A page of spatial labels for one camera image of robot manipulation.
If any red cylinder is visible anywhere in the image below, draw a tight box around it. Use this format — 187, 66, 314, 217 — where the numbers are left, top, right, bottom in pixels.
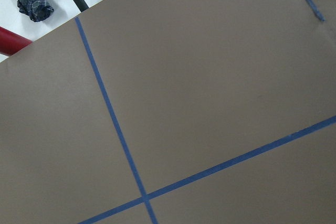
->
0, 27, 32, 56

